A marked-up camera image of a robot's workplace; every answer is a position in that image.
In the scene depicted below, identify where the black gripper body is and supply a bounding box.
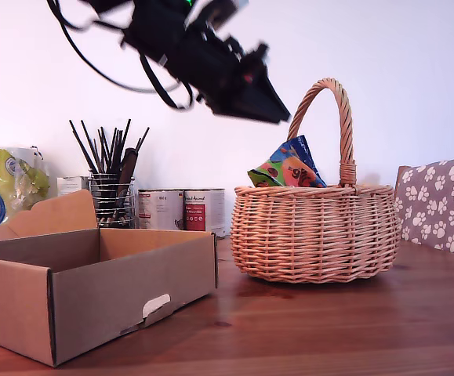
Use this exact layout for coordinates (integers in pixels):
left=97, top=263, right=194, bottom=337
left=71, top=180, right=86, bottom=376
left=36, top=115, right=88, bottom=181
left=166, top=29, right=270, bottom=115

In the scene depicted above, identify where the blue orange mini eggs bag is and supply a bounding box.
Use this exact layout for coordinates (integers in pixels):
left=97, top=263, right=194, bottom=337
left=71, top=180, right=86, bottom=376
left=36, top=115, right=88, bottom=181
left=247, top=135, right=329, bottom=189

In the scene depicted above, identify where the woven wicker basket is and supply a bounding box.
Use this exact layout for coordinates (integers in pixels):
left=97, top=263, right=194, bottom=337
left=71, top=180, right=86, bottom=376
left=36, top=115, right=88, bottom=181
left=229, top=78, right=402, bottom=285

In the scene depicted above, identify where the small white box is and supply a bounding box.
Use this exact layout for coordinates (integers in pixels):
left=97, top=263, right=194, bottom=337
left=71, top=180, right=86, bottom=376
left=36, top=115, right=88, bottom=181
left=56, top=175, right=91, bottom=198

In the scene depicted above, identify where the brown cardboard box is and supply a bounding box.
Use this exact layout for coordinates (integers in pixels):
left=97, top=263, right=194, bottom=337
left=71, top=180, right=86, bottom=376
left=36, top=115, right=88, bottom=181
left=0, top=190, right=219, bottom=368

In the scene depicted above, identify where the thin black stick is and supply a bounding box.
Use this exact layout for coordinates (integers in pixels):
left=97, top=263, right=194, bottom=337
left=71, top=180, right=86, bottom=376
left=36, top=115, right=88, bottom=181
left=98, top=126, right=110, bottom=175
left=116, top=118, right=132, bottom=175
left=79, top=120, right=104, bottom=176
left=133, top=126, right=151, bottom=154
left=107, top=126, right=118, bottom=175
left=68, top=119, right=99, bottom=176

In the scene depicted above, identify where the red label tin can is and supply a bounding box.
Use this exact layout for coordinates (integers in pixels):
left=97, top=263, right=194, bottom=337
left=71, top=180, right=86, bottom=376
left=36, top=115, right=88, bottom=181
left=183, top=189, right=227, bottom=240

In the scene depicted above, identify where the white label tin can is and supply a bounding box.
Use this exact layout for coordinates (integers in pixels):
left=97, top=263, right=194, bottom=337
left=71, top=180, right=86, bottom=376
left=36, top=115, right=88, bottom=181
left=138, top=189, right=186, bottom=232

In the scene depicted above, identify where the paw print grey cloth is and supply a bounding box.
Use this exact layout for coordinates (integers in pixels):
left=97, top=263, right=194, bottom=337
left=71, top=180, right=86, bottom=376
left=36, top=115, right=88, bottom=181
left=394, top=157, right=454, bottom=258

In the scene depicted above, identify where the thick black cable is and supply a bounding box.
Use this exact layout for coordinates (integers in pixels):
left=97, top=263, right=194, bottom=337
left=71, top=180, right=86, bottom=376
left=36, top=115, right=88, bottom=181
left=138, top=52, right=196, bottom=111

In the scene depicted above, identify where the thin black cable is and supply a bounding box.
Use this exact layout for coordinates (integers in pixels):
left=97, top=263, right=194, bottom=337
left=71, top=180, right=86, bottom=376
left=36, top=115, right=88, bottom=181
left=45, top=0, right=184, bottom=95

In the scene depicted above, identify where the brown handled tool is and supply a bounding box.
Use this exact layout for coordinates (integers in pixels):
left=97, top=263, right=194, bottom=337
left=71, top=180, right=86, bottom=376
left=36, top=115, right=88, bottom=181
left=117, top=147, right=139, bottom=199

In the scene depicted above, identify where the wire utensil holder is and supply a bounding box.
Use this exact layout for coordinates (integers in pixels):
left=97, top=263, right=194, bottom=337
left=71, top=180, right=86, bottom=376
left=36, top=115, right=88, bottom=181
left=88, top=172, right=136, bottom=229

